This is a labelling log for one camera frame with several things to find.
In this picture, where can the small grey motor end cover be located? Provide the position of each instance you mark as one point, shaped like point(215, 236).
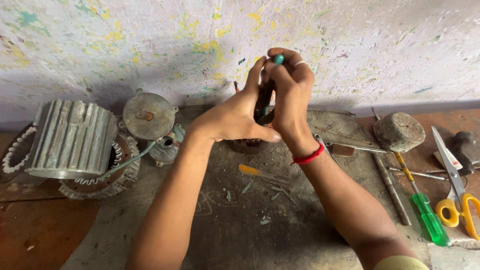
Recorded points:
point(167, 146)

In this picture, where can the black tool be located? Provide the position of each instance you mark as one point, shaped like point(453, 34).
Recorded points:
point(467, 150)

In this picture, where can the person's left hand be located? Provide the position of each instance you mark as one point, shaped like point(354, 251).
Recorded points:
point(230, 118)

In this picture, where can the small motor stator copper windings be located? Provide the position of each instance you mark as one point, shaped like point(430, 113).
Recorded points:
point(250, 146)

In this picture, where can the scattered green insulation scraps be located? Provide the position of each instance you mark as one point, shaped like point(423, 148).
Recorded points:
point(246, 187)

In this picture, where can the pale yellow sleeve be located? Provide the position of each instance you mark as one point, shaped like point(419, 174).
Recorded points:
point(401, 264)

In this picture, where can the ribbed grey motor housing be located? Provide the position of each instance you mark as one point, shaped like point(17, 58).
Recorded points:
point(71, 138)

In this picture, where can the round grey motor end cover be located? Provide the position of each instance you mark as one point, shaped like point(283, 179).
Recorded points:
point(148, 116)

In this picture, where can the white packet with red label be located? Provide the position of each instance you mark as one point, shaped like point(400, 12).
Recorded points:
point(453, 162)

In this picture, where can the grey work board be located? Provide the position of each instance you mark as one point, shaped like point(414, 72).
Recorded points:
point(240, 232)

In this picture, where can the thick metal rod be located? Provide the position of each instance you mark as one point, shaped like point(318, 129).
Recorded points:
point(392, 189)

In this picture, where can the dark tool with teal cap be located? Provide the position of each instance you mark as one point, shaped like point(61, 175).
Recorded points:
point(267, 98)

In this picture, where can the person's right fingers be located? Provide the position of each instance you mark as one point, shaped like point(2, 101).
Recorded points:
point(290, 63)

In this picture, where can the dark stator with white windings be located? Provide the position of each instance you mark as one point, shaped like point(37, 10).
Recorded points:
point(15, 152)

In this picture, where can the heavy grey hammer head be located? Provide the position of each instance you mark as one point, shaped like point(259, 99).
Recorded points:
point(399, 131)

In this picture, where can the large stator with white windings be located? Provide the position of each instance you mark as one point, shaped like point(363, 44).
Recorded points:
point(112, 183)

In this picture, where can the person's right hand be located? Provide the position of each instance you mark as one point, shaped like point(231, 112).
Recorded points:
point(294, 101)

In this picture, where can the thin metal rod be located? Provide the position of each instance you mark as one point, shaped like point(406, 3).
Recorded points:
point(416, 174)

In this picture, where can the rusty flat chisel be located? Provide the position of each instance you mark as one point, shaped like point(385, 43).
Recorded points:
point(343, 149)

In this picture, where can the wooden stick with orange paint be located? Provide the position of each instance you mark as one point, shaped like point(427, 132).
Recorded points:
point(262, 174)

